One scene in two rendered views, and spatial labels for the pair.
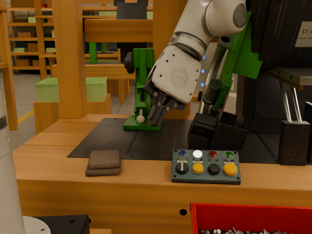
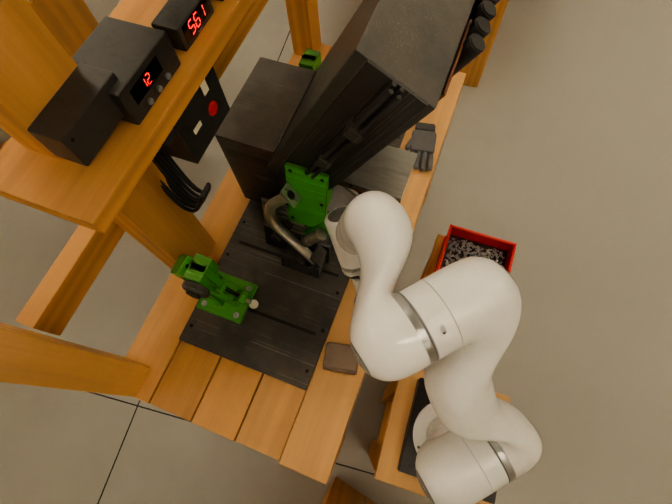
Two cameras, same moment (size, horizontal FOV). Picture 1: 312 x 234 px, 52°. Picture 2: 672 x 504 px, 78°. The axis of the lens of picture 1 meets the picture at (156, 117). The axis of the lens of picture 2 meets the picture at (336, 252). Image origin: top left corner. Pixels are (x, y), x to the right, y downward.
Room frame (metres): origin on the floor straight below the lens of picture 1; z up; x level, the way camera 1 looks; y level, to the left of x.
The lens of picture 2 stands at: (0.64, 0.28, 2.13)
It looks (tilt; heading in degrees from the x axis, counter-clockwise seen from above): 67 degrees down; 292
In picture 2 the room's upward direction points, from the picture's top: 7 degrees counter-clockwise
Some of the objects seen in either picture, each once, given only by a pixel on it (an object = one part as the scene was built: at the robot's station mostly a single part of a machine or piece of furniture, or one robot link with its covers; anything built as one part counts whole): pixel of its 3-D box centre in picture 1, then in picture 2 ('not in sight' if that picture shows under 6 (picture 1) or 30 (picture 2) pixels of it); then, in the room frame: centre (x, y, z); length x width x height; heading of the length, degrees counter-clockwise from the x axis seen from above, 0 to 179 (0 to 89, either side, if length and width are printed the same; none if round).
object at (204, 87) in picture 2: not in sight; (181, 107); (1.18, -0.23, 1.42); 0.17 x 0.12 x 0.15; 85
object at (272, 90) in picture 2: (286, 78); (277, 140); (1.09, -0.45, 1.07); 0.30 x 0.18 x 0.34; 85
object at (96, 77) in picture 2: not in sight; (84, 114); (1.21, -0.06, 1.59); 0.15 x 0.07 x 0.07; 85
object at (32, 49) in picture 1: (58, 38); not in sight; (10.35, 3.08, 1.11); 3.01 x 0.54 x 2.23; 92
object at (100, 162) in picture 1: (104, 162); (341, 357); (0.73, 0.13, 0.91); 0.10 x 0.08 x 0.03; 6
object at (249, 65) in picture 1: (244, 51); (311, 189); (0.91, -0.25, 1.17); 0.13 x 0.12 x 0.20; 85
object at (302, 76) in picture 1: (304, 73); (344, 160); (0.86, -0.40, 1.11); 0.39 x 0.16 x 0.03; 175
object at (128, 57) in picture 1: (129, 62); (195, 291); (1.12, 0.09, 1.12); 0.07 x 0.03 x 0.08; 175
